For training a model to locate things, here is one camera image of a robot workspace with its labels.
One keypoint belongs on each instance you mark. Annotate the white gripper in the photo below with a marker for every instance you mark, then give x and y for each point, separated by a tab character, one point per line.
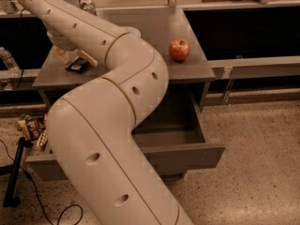
60	43

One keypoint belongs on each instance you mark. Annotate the black rxbar chocolate bar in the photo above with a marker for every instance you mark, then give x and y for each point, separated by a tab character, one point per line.
78	65

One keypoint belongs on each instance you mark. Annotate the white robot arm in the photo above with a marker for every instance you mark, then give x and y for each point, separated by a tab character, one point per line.
89	128

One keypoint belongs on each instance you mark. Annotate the open grey top drawer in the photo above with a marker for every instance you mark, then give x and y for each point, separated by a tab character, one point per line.
171	138

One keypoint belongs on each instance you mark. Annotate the grey drawer cabinet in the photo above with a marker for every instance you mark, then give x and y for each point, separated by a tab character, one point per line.
187	69

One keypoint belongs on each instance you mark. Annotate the green soda can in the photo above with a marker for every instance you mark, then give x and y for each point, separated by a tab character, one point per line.
88	6

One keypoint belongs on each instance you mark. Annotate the white bowl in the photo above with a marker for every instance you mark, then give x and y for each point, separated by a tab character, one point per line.
131	32

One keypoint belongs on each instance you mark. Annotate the clear plastic water bottle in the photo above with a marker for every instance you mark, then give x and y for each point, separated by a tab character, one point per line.
9	62

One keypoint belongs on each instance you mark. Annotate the snack bags on floor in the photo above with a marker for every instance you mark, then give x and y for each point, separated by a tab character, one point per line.
34	129

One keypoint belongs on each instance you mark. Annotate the red apple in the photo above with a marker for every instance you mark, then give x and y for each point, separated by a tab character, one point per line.
179	49

